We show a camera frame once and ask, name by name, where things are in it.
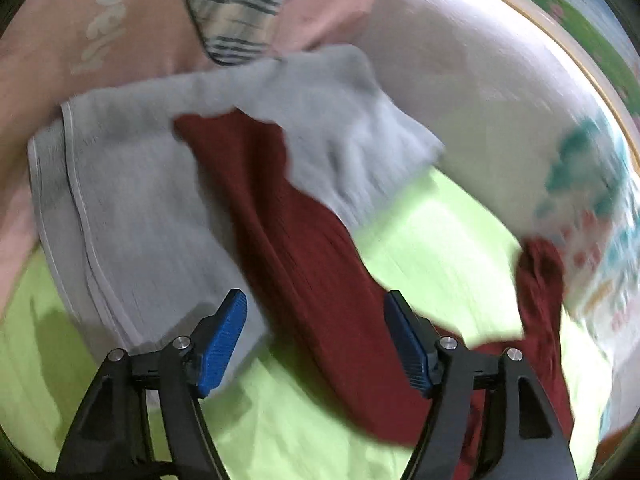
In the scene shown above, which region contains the dark red knit hooded sweater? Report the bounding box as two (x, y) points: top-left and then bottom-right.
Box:
(171, 109), (576, 480)

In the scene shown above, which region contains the folded grey cloth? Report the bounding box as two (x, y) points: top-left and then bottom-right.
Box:
(28, 45), (444, 359)

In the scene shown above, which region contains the light green bed sheet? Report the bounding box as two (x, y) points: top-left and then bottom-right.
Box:
(1, 170), (612, 479)

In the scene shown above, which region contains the white floral quilt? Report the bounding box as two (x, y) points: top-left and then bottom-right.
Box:
(357, 0), (639, 432)

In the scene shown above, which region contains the pink heart pattern pillow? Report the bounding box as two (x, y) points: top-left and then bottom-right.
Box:
(1, 0), (374, 299)

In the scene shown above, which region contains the gold framed landscape painting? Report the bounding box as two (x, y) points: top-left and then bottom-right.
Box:
(530, 0), (639, 167)

